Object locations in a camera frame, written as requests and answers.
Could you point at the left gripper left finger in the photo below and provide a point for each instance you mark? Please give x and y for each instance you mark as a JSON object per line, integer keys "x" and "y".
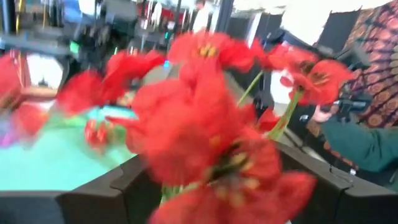
{"x": 93, "y": 208}

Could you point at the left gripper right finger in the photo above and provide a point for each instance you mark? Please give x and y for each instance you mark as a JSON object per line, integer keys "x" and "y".
{"x": 342, "y": 205}

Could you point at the red artificial flower bunch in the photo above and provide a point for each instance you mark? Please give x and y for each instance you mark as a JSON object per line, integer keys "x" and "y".
{"x": 96, "y": 135}
{"x": 192, "y": 124}

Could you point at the person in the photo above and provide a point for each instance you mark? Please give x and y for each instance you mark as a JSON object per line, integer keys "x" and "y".
{"x": 357, "y": 146}

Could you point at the green table mat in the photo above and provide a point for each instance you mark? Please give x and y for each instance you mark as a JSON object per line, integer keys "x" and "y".
{"x": 46, "y": 168}

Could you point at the black handheld device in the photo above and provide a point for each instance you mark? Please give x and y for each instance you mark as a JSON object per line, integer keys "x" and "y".
{"x": 351, "y": 104}

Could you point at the multicolour patterned cloth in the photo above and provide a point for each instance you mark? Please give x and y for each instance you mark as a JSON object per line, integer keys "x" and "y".
{"x": 379, "y": 62}

